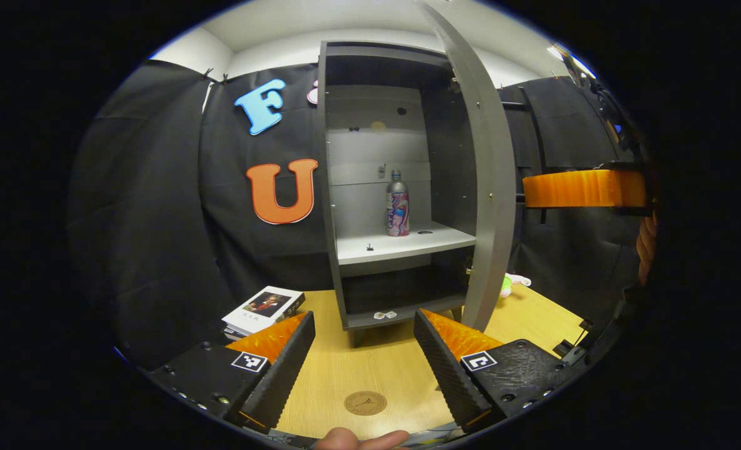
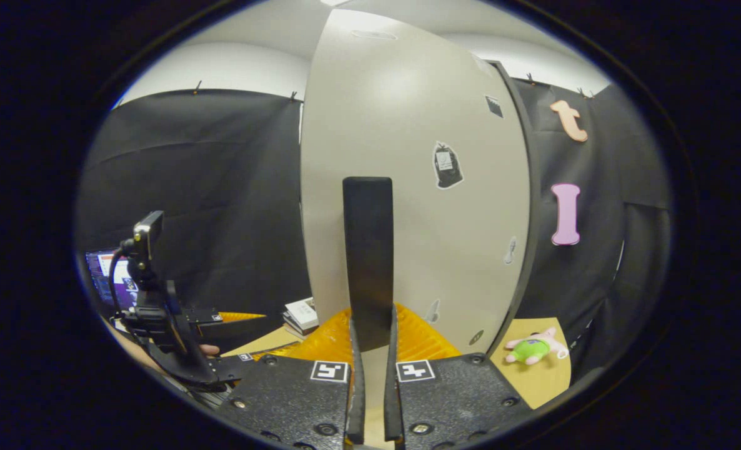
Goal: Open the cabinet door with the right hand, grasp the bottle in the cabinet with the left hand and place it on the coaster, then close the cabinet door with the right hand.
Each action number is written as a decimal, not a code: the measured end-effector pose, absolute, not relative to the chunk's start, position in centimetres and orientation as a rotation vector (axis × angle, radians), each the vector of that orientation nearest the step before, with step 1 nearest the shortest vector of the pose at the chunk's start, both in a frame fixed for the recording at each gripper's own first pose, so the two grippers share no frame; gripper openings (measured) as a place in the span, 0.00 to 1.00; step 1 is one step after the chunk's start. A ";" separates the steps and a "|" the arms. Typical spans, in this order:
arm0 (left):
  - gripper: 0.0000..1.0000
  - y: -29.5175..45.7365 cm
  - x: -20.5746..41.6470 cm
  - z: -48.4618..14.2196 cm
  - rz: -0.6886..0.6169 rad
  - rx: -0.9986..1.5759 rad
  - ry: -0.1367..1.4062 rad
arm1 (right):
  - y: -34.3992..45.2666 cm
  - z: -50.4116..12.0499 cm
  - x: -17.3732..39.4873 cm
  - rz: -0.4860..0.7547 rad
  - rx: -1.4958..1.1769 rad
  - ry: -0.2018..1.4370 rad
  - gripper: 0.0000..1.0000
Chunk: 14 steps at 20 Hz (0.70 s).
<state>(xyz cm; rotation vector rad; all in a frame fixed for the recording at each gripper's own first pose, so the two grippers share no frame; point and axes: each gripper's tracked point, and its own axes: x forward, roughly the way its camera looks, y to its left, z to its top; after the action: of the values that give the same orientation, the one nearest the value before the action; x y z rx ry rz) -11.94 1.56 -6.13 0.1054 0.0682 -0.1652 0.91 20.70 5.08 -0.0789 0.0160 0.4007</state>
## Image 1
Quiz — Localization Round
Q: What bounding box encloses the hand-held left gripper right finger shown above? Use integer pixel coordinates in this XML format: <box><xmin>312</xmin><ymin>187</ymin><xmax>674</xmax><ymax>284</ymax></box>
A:
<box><xmin>413</xmin><ymin>307</ymin><xmax>587</xmax><ymax>433</ymax></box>

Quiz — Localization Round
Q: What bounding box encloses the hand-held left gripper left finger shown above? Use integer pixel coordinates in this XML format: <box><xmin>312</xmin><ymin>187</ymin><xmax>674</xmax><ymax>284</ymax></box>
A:
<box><xmin>149</xmin><ymin>311</ymin><xmax>316</xmax><ymax>433</ymax></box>

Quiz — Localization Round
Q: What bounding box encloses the black door handle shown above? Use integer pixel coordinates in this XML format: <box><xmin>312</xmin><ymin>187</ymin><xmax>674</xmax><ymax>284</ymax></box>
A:
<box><xmin>502</xmin><ymin>86</ymin><xmax>549</xmax><ymax>226</ymax></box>

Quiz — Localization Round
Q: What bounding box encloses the round brown coaster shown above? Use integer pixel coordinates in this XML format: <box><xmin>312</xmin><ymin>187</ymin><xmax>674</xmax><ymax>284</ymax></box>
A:
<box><xmin>344</xmin><ymin>391</ymin><xmax>388</xmax><ymax>416</ymax></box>

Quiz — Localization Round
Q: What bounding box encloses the beige cabinet door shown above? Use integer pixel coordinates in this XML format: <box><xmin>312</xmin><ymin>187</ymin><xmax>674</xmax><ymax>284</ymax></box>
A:
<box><xmin>414</xmin><ymin>0</ymin><xmax>518</xmax><ymax>332</ymax></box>

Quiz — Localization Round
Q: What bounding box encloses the grey cabinet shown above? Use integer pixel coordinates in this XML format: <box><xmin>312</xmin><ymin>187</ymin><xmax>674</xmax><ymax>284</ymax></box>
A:
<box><xmin>316</xmin><ymin>41</ymin><xmax>479</xmax><ymax>348</ymax></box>

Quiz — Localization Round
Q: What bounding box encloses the silver bottle with pink label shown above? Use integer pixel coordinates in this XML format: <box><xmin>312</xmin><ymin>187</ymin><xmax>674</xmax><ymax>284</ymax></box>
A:
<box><xmin>385</xmin><ymin>169</ymin><xmax>410</xmax><ymax>238</ymax></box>

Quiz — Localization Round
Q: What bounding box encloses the white cabinet shelf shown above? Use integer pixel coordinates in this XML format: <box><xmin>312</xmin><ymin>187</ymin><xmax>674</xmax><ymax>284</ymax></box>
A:
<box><xmin>336</xmin><ymin>220</ymin><xmax>477</xmax><ymax>266</ymax></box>

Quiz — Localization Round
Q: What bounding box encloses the white picture book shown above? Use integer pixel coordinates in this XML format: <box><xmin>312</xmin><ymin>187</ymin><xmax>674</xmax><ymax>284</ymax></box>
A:
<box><xmin>222</xmin><ymin>286</ymin><xmax>304</xmax><ymax>336</ymax></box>

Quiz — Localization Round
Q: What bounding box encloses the pink and green plush toy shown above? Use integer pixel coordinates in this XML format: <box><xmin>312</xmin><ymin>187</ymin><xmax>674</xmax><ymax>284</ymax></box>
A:
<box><xmin>500</xmin><ymin>273</ymin><xmax>532</xmax><ymax>299</ymax></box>

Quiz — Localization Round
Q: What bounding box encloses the ceiling light panel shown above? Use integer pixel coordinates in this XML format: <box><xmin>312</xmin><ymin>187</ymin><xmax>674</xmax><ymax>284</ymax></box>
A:
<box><xmin>547</xmin><ymin>44</ymin><xmax>595</xmax><ymax>79</ymax></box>

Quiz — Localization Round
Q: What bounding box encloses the black backdrop cloth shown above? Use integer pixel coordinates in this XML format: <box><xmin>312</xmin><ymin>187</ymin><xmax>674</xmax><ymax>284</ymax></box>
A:
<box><xmin>67</xmin><ymin>59</ymin><xmax>655</xmax><ymax>369</ymax></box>

